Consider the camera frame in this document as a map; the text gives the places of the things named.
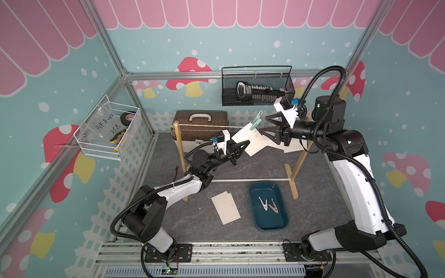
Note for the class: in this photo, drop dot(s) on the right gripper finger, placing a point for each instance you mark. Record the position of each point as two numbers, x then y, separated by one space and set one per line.
277 119
273 133

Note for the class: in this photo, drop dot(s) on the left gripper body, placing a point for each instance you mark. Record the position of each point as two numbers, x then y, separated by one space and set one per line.
218 158

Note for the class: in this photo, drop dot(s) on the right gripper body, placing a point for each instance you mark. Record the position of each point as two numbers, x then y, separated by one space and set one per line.
303 130

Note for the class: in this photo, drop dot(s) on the green clothespin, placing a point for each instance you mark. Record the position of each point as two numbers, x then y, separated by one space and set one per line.
256 121

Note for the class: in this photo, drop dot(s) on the white postcard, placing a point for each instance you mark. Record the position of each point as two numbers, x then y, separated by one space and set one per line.
257 140
295 146
227 210
222 205
274 144

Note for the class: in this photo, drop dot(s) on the white clothespin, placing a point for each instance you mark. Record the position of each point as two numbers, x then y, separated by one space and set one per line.
264 203

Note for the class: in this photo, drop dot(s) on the pink clothespin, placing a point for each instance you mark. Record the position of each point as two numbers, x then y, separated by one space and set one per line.
273 206

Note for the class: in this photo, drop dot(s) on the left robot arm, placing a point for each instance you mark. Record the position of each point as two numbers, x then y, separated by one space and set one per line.
142 219

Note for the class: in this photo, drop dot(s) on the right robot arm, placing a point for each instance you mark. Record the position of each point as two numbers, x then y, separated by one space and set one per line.
372 226

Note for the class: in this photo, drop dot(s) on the brown lidded storage box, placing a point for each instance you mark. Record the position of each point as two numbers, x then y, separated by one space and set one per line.
198 126

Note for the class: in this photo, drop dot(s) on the label maker device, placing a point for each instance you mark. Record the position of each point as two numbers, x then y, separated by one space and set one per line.
243 91

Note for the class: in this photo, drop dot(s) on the teal plastic tray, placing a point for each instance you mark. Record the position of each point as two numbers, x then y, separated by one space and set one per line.
268 221

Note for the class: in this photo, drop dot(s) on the black tape roll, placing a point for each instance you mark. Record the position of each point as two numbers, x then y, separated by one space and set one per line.
127 118

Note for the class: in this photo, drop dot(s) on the yellow black utility knife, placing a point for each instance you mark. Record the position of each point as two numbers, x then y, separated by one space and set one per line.
117 137

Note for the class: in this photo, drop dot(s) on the plastic labelled bag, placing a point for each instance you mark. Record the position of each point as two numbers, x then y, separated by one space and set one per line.
104 123

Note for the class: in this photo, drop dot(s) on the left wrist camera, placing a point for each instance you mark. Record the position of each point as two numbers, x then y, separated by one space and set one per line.
220 141

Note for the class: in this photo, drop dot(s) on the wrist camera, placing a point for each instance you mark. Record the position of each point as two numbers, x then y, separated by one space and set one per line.
220 141
287 105

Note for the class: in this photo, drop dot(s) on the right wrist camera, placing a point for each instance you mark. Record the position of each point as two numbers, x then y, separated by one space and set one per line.
287 105

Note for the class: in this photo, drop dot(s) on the black wire mesh basket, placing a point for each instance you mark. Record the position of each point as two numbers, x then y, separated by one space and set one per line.
267 84

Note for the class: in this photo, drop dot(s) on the clear wall-mounted bin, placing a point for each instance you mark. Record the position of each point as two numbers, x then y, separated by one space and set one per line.
93 145

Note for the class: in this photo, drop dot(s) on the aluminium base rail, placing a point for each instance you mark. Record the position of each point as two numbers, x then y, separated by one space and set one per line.
267 259

